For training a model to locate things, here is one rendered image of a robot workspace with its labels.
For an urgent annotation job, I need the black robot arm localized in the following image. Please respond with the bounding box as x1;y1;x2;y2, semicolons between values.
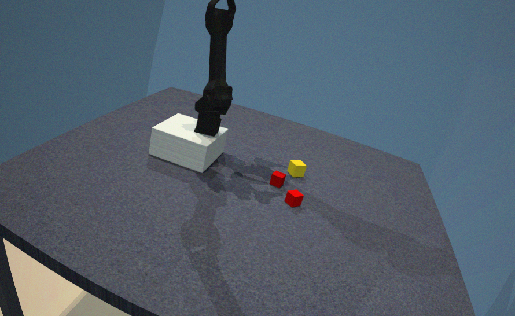
194;0;236;137

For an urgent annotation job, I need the yellow cube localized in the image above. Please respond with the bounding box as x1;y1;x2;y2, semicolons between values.
287;160;307;177

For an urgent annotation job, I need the red cube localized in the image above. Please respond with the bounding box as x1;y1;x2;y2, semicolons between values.
284;189;304;207
269;171;286;188

